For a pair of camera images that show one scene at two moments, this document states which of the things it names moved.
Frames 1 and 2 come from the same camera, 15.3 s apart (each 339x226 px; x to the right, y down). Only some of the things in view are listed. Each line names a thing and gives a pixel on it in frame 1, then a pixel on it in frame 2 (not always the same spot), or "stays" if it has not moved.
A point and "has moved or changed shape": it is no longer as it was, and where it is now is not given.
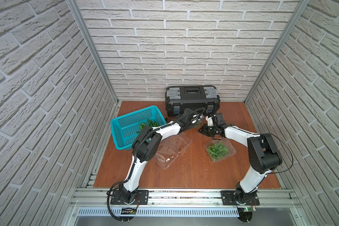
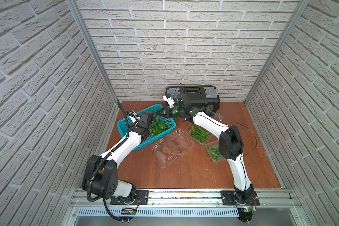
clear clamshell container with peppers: (170, 148) stays
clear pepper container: (201, 123) has moved or changed shape
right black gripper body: (210, 131) -> (174, 111)
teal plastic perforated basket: (125, 128) has moved or changed shape
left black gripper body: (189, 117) -> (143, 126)
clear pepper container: (219, 150) stays
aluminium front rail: (270, 197) stays
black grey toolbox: (180, 99) stays
